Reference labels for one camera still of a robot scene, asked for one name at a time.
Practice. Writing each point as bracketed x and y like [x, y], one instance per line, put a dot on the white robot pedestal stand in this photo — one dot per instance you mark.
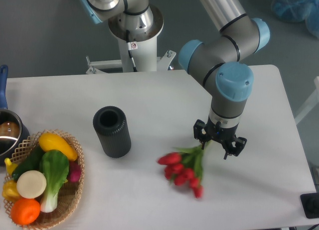
[134, 57]

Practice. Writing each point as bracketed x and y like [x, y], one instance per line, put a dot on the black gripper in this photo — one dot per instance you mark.
[232, 144]

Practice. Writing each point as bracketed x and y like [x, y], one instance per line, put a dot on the green bok choy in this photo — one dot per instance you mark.
[55, 168]

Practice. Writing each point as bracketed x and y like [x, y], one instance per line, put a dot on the small yellow pepper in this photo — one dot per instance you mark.
[10, 166]

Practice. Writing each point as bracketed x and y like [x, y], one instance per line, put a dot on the yellow squash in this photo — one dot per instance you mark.
[50, 141]

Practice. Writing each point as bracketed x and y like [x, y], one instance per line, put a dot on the woven wicker basket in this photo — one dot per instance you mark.
[69, 194]

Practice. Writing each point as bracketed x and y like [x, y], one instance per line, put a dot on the dark green cucumber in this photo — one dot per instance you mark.
[31, 162]

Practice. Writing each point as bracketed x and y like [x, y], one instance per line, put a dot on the cream round bun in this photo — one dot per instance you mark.
[31, 184]

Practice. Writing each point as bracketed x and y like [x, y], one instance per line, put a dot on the blue handled saucepan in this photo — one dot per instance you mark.
[12, 130]

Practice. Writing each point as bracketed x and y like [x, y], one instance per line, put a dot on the red tulip bouquet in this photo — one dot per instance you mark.
[185, 166]

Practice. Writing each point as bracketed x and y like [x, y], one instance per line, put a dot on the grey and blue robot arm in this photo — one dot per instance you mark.
[216, 66]

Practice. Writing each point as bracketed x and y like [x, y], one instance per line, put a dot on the purple red radish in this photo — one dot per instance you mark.
[74, 172]

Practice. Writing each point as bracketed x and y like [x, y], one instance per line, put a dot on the dark grey ribbed vase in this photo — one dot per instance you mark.
[111, 127]

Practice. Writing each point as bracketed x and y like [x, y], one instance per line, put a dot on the orange fruit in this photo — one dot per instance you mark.
[25, 211]

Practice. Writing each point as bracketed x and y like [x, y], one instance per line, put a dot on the blue plastic bags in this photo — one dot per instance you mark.
[306, 11]

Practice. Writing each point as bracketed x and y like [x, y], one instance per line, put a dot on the black device at edge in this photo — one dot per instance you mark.
[310, 204]

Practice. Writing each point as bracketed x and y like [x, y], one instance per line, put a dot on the yellow bell pepper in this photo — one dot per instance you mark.
[10, 192]

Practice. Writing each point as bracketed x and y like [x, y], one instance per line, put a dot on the white furniture frame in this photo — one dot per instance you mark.
[308, 104]

